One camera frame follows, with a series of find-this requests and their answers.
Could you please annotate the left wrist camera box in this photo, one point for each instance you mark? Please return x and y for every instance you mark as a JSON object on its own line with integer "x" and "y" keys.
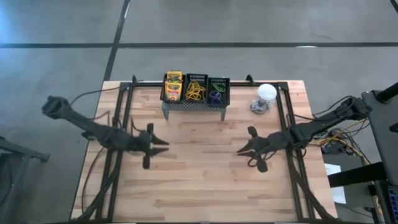
{"x": 150, "y": 127}

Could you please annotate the white paper sheet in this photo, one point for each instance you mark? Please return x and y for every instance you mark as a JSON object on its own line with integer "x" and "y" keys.
{"x": 337, "y": 193}

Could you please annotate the black metal table frame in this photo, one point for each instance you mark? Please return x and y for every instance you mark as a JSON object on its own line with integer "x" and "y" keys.
{"x": 239, "y": 84}

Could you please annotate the black frame clamp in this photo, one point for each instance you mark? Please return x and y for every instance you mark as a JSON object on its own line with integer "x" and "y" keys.
{"x": 249, "y": 78}
{"x": 134, "y": 79}

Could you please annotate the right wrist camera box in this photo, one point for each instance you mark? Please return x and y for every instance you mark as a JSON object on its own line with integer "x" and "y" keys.
{"x": 252, "y": 131}

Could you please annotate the grey metal stand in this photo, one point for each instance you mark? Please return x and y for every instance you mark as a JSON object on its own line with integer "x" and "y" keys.
{"x": 18, "y": 149}

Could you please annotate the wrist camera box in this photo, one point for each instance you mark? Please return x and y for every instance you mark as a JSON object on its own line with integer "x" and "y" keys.
{"x": 150, "y": 127}
{"x": 252, "y": 131}

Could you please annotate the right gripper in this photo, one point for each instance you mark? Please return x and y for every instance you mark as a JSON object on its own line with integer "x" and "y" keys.
{"x": 264, "y": 144}

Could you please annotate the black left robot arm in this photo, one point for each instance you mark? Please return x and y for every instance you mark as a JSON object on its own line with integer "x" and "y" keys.
{"x": 93, "y": 130}

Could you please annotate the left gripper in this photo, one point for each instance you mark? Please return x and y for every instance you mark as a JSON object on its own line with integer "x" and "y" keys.
{"x": 143, "y": 143}

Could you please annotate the black mesh plastic basket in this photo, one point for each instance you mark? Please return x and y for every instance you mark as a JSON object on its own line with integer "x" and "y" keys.
{"x": 162, "y": 90}
{"x": 226, "y": 96}
{"x": 196, "y": 77}

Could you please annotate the grey perforated metal shelf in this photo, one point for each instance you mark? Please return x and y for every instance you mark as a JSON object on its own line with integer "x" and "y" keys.
{"x": 192, "y": 106}

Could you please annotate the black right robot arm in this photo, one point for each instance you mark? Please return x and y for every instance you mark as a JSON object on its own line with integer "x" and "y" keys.
{"x": 311, "y": 127}

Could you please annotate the grey equipment cart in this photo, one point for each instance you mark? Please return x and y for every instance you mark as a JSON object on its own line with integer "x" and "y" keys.
{"x": 382, "y": 130}

